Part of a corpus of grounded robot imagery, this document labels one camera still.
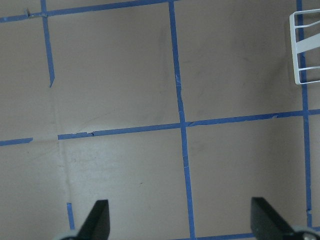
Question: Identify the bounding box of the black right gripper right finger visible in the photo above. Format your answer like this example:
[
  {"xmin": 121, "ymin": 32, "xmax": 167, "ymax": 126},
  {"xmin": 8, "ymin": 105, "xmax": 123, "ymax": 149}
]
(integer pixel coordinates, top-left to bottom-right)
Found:
[{"xmin": 251, "ymin": 197, "xmax": 294, "ymax": 237}]

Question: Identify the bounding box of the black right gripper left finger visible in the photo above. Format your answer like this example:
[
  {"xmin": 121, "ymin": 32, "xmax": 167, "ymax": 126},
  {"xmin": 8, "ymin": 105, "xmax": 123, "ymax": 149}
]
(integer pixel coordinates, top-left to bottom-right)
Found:
[{"xmin": 77, "ymin": 199, "xmax": 110, "ymax": 238}]

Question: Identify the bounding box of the white wire dish rack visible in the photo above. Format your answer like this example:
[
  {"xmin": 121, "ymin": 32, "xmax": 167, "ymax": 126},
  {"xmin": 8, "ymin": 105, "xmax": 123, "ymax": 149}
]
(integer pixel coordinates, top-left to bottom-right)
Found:
[{"xmin": 289, "ymin": 8, "xmax": 320, "ymax": 85}]

